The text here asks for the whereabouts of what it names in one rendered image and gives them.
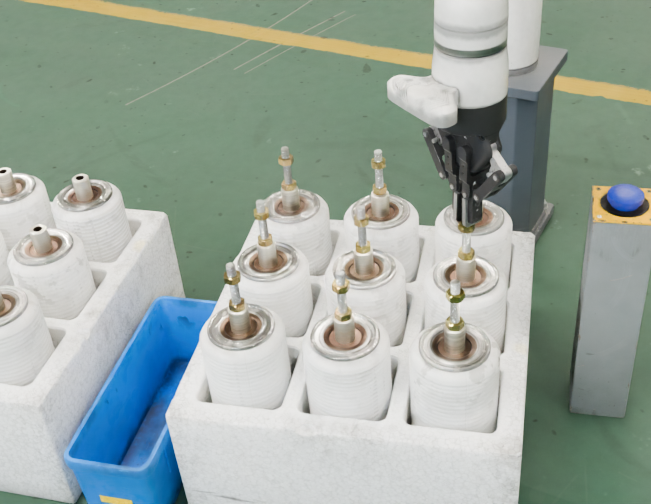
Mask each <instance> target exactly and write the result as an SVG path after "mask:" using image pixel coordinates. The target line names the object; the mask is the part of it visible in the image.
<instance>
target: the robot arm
mask: <svg viewBox="0 0 651 504"><path fill-rule="evenodd" d="M541 15H542V0H434V51H433V58H432V75H431V76H428V77H416V76H408V75H397V76H394V77H392V78H391V79H390V80H389V81H388V82H387V92H388V98H389V100H391V101H392V102H393V103H395V104H396V105H398V106H399V107H401V108H403V109H404V110H406V111H408V112H409V113H411V114H412V115H414V116H416V117H417V118H419V119H421V120H423V121H424V122H426V123H428V124H430V125H432V126H429V127H427V128H425V129H423V130H422V134H423V136H424V139H425V141H426V144H427V146H428V149H429V151H430V154H431V156H432V159H433V161H434V163H435V166H436V168H437V171H438V173H439V176H440V178H441V179H443V180H445V179H447V180H448V181H449V186H450V189H451V190H452V191H453V193H452V209H453V218H454V219H455V220H457V221H458V222H460V221H461V222H462V225H464V226H465V227H470V226H472V225H474V224H476V223H478V222H479V221H480V220H481V218H482V201H483V200H484V199H486V198H488V197H490V196H494V195H496V194H497V193H498V192H499V191H500V190H501V189H502V188H504V187H505V186H506V185H507V184H508V183H509V182H510V181H511V180H512V179H513V178H514V177H515V176H516V175H517V174H518V170H517V167H516V165H514V164H510V165H508V166H507V164H506V163H505V161H504V159H503V158H502V156H501V155H500V153H501V151H502V144H501V141H500V137H499V133H500V130H501V128H502V126H503V124H504V122H505V120H506V116H507V95H508V77H509V76H518V75H523V74H526V73H529V72H531V71H532V70H534V69H535V68H536V67H537V65H538V56H539V42H540V29H541ZM439 144H441V145H439ZM443 155H445V164H444V161H443V159H442V157H443ZM487 177H488V178H487ZM475 181H476V184H475V185H473V183H474V182H475Z"/></svg>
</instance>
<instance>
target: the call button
mask: <svg viewBox="0 0 651 504"><path fill-rule="evenodd" d="M644 197H645V195H644V192H643V191H642V190H641V189H640V188H638V187H636V186H633V185H629V184H619V185H615V186H613V187H611V188H610V189H609V190H608V193H607V200H608V202H609V203H610V204H611V206H612V207H613V208H615V209H617V210H619V211H626V212H628V211H634V210H636V209H637V208H638V207H639V206H641V205H642V204H643V202H644Z"/></svg>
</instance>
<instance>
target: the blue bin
mask: <svg viewBox="0 0 651 504"><path fill-rule="evenodd" d="M217 302H218V301H209V300H199V299H190V298H180V297H171V296H162V297H158V298H157V299H155V300H154V301H153V302H152V304H151V306H150V307H149V309H148V311H147V313H146V314H145V316H144V318H143V319H142V321H141V323H140V324H139V326H138V328H137V329H136V331H135V333H134V335H133V336H132V338H131V340H130V341H129V343H128V345H127V346H126V348H125V350H124V352H123V353H122V355H121V357H120V358H119V360H118V362H117V363H116V365H115V367H114V369H113V370H112V372H111V374H110V375H109V377H108V379H107V380H106V382H105V384H104V386H103V387H102V389H101V391H100V392H99V394H98V396H97V397H96V399H95V401H94V402H93V404H92V406H91V408H90V409H89V411H88V413H87V414H86V416H85V418H84V419H83V421H82V423H81V425H80V426H79V428H78V430H77V431H76V433H75V435H74V436H73V438H72V440H71V442H70V443H69V445H68V447H67V448H66V450H65V452H64V460H65V462H66V465H67V466H68V467H69V468H70V469H72V470H73V472H74V474H75V476H76V479H77V481H78V483H79V485H80V487H81V490H82V492H83V494H84V496H85V498H86V501H87V503H88V504H175V501H176V499H177V497H178V495H179V492H180V490H181V488H182V486H183V482H182V478H181V474H180V470H179V466H178V463H177V459H176V455H175V451H174V447H173V443H172V440H171V436H170V432H169V428H168V424H167V420H166V413H167V410H168V408H169V406H170V404H171V402H172V400H173V398H174V397H175V394H176V391H177V389H178V387H179V384H180V382H181V380H182V378H183V376H184V374H185V371H186V369H187V367H188V365H189V363H190V361H191V358H192V356H193V354H194V352H195V350H196V348H197V345H198V343H199V338H200V333H201V330H202V328H203V326H204V325H205V323H206V322H207V321H208V319H209V318H210V317H211V315H212V313H213V311H214V309H215V306H216V304H217Z"/></svg>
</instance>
